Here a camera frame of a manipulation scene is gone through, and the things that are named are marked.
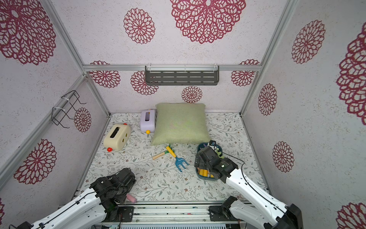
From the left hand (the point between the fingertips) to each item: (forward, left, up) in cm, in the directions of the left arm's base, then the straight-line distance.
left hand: (132, 188), depth 80 cm
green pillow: (+40, -27, +9) cm, 49 cm away
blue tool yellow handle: (+17, -26, -2) cm, 31 cm away
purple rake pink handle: (-5, 0, -2) cm, 5 cm away
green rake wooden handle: (+22, -13, -2) cm, 25 cm away
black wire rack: (+30, +35, +32) cm, 56 cm away
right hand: (+13, -40, +11) cm, 43 cm away
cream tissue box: (+31, +15, +6) cm, 35 cm away
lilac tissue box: (+45, -3, +6) cm, 46 cm away
